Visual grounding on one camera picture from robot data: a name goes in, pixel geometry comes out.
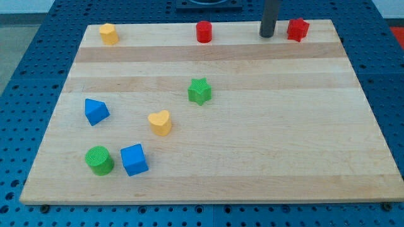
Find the green star block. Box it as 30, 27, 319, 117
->
187, 78, 211, 106

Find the yellow heart block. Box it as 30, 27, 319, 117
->
148, 110, 172, 136

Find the wooden board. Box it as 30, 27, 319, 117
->
20, 20, 403, 205

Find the blue cube block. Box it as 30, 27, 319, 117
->
121, 144, 148, 176

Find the red cylinder block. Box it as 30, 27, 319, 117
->
196, 21, 213, 43

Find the blue triangle block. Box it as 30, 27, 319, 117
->
85, 98, 110, 126

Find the green cylinder block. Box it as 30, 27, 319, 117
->
85, 146, 114, 176

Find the yellow hexagon block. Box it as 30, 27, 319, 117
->
99, 23, 119, 45

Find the red star block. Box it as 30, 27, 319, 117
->
287, 18, 310, 42

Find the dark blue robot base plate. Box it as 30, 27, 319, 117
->
175, 0, 243, 11

